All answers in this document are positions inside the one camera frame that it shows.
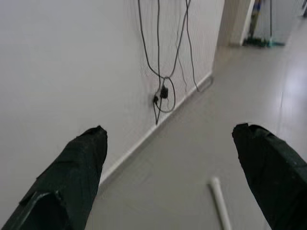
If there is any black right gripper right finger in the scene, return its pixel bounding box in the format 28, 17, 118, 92
232, 122, 307, 230

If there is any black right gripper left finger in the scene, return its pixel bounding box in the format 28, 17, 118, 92
0, 125, 108, 230

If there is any white plastic table leg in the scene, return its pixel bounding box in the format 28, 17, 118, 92
207, 176, 232, 230

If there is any mop with green head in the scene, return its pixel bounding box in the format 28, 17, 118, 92
242, 0, 286, 48

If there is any long black wall cable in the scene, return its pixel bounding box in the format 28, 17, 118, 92
186, 0, 214, 93

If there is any looped black adapter cable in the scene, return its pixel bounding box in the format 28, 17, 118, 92
138, 0, 192, 126

